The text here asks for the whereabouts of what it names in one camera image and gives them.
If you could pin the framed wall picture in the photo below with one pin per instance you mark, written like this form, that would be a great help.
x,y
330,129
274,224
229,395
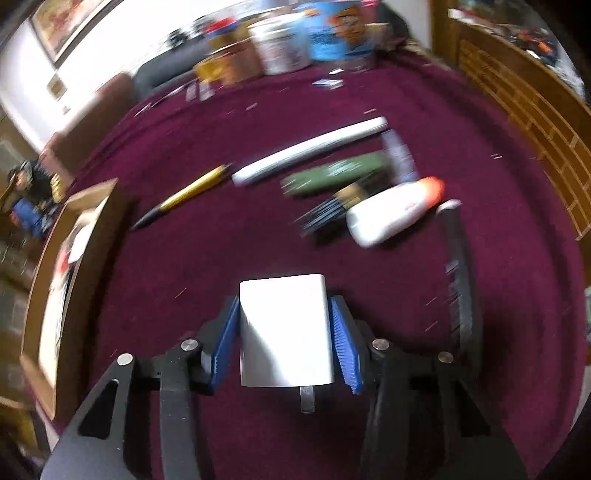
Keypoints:
x,y
69,23

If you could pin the small clear cap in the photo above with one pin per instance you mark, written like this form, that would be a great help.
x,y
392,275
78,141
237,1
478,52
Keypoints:
x,y
328,83

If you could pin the green pen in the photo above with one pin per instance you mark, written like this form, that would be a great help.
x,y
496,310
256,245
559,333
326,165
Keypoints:
x,y
337,173

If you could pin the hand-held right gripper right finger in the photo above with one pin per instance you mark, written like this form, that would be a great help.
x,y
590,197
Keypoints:
x,y
345,350

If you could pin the blue ballpoint pen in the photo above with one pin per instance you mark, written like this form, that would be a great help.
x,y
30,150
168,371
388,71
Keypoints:
x,y
400,154

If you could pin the white glue bottle orange cap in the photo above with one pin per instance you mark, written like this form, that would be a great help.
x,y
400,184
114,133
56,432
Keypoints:
x,y
392,212

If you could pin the long black pen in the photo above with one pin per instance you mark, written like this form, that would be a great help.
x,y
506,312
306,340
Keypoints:
x,y
459,277

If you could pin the clear jar blue label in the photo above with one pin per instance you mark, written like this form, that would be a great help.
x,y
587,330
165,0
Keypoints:
x,y
339,32

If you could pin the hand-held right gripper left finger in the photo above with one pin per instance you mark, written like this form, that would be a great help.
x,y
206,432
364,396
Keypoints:
x,y
225,341

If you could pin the black sofa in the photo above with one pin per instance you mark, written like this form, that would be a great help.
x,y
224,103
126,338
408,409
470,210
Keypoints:
x,y
161,76

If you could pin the cardboard box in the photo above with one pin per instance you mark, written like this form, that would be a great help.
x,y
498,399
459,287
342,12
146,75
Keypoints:
x,y
41,286

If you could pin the brown chair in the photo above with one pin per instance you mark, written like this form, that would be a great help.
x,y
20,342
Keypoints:
x,y
92,120

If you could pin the yellow pen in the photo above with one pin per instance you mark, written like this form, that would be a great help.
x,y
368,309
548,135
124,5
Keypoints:
x,y
184,196

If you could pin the wooden counter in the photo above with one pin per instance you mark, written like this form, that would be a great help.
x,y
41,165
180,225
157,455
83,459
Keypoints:
x,y
521,106

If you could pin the white marker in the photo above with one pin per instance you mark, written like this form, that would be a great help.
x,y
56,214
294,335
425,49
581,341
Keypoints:
x,y
304,150

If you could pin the large white charger plug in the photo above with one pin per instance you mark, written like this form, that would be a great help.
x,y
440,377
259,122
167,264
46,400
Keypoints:
x,y
286,332

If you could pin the white plastic jar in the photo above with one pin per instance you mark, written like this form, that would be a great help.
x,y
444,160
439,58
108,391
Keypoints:
x,y
279,46

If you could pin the orange label jar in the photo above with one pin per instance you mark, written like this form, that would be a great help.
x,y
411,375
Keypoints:
x,y
235,62

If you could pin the black pen gold band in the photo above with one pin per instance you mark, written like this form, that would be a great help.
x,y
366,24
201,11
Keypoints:
x,y
337,207

